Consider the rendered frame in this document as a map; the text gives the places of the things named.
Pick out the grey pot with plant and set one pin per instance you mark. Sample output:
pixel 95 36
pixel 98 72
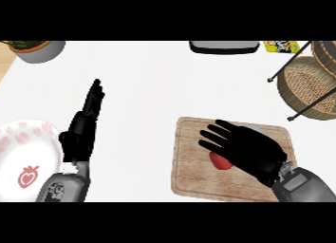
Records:
pixel 37 50

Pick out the grey and black appliance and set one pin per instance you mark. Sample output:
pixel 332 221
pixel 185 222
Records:
pixel 225 46

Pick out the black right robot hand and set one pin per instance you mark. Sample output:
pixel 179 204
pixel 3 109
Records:
pixel 250 148

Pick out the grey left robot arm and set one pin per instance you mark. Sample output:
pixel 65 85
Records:
pixel 65 186

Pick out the yellow printed box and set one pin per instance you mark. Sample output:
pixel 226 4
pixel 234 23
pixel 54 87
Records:
pixel 282 46

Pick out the wooden cutting board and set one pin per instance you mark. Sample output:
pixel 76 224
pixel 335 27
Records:
pixel 200 177

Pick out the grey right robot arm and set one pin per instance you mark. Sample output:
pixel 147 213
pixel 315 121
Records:
pixel 304 186

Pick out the wicker tiered basket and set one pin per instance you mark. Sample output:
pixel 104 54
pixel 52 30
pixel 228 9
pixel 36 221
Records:
pixel 316 82

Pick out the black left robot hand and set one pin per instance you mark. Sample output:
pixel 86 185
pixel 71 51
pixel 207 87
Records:
pixel 85 126

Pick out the red bell pepper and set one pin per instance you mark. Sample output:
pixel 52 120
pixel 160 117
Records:
pixel 220 162

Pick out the white plate with strawberry print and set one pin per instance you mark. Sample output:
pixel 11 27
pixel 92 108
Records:
pixel 17 161

